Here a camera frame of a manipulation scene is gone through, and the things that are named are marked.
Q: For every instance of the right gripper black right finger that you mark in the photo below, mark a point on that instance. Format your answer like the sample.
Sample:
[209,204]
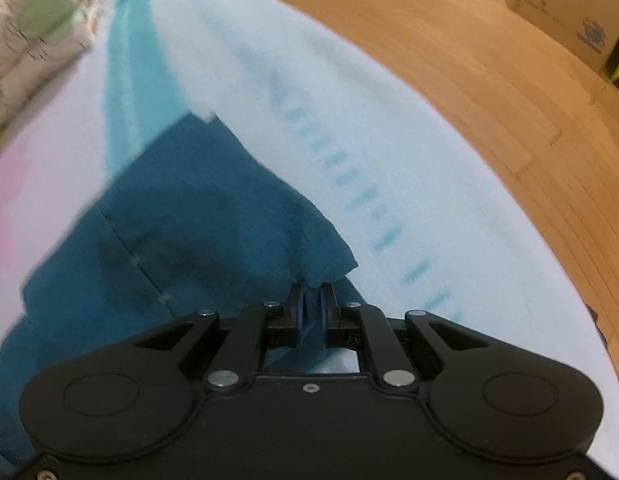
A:
[339,318]

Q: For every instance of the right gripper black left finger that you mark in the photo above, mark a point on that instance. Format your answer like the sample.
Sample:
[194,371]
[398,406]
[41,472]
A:
[285,319]

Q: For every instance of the teal pants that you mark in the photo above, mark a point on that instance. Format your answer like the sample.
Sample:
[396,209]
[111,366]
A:
[195,222]

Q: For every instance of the floral light blue bed sheet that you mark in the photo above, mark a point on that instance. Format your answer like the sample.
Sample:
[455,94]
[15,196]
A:
[429,224]

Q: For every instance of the floral quilted pillow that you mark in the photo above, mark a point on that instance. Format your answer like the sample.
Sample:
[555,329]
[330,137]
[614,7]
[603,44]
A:
[37,39]

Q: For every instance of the cardboard box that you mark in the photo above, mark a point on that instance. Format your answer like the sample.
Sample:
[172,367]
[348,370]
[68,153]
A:
[587,28]

